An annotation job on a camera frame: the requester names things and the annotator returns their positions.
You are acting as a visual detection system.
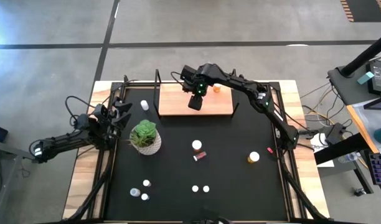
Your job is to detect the backlit keyboard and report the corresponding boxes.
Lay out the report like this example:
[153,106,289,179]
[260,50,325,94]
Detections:
[367,152,381,186]

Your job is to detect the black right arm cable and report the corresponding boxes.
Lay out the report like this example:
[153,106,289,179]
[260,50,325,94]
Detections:
[171,70,187,86]

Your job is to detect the yellow cable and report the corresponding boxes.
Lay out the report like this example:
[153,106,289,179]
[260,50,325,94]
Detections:
[304,110,331,125]

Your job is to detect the black pole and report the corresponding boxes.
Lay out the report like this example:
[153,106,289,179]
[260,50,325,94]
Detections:
[339,30,381,78]

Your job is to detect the black desk beam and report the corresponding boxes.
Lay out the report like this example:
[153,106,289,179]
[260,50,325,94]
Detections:
[313,132,370,166]

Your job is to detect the artificial plant in patterned pot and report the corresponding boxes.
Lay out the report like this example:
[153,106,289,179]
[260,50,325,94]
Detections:
[128,119,162,156]

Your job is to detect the clear plastic item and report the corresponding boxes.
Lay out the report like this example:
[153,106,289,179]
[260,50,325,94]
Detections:
[338,152,359,164]

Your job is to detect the grey side desk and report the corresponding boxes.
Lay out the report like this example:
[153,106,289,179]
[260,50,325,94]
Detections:
[0,139,34,224]

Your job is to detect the white paper sheet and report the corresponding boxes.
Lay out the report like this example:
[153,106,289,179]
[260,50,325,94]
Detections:
[310,133,335,168]

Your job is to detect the black power adapter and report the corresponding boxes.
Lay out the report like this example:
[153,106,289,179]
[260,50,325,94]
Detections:
[366,58,381,96]

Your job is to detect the grey desk with orange edge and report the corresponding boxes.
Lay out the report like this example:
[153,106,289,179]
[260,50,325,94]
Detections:
[327,52,381,154]

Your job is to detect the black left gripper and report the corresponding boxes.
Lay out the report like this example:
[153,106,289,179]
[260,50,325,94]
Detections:
[93,96,133,141]

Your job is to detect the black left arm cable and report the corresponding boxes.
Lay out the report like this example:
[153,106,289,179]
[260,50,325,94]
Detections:
[65,95,96,125]

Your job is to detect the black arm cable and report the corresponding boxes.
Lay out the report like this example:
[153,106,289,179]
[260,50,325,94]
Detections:
[171,70,187,86]
[65,95,96,125]

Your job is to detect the black box device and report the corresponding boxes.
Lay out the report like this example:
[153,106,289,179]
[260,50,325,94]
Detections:
[326,123,346,144]

